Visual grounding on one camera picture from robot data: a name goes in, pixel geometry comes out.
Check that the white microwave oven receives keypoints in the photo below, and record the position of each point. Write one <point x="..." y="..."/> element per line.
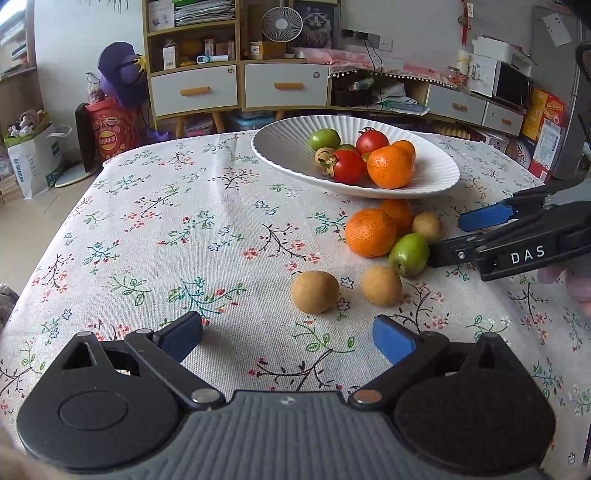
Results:
<point x="498" y="80"/>

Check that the white ribbed plate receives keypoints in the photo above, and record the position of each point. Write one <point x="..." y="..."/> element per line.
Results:
<point x="284" y="146"/>

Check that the white paper bag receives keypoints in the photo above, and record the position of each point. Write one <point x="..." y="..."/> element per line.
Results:
<point x="34" y="151"/>

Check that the red snack bucket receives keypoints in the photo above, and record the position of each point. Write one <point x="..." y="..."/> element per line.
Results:
<point x="113" y="128"/>

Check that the wooden drawer cabinet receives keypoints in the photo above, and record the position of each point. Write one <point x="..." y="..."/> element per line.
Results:
<point x="223" y="65"/>

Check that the purple plush toy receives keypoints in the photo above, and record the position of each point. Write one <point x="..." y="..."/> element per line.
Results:
<point x="123" y="76"/>

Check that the grey knitted cushion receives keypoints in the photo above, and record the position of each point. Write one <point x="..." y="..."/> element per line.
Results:
<point x="8" y="300"/>

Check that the green jujube front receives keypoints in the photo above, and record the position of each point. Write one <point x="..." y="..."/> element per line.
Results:
<point x="324" y="138"/>

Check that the brown longan front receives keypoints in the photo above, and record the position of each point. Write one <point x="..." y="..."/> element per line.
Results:
<point x="323" y="157"/>

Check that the large orange mandarin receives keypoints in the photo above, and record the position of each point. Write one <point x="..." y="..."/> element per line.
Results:
<point x="391" y="167"/>

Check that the green jujube fruit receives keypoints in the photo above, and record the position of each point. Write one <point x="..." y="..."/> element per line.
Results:
<point x="410" y="255"/>

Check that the white desk fan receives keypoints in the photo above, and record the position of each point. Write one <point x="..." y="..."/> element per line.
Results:
<point x="282" y="24"/>

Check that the cat picture frame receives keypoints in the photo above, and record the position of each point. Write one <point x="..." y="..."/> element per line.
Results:
<point x="321" y="24"/>

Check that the brown longan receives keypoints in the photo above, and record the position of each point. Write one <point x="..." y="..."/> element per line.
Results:
<point x="428" y="225"/>
<point x="314" y="292"/>
<point x="382" y="286"/>
<point x="323" y="157"/>

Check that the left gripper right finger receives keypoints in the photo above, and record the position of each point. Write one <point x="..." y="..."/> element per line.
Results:
<point x="412" y="356"/>

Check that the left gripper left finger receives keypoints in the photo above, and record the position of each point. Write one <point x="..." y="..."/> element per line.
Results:
<point x="163" y="351"/>

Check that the orange tomato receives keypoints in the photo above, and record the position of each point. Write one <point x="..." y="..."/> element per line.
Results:
<point x="407" y="146"/>

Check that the floral tablecloth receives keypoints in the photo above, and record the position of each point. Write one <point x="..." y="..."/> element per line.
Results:
<point x="203" y="225"/>

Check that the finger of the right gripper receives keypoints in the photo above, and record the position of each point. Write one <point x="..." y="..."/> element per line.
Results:
<point x="485" y="217"/>
<point x="458" y="250"/>

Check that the red cherry tomato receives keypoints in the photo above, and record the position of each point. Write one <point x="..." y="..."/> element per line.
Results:
<point x="370" y="140"/>

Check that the red tomato with stem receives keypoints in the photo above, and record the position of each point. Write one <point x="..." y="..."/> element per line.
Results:
<point x="346" y="167"/>

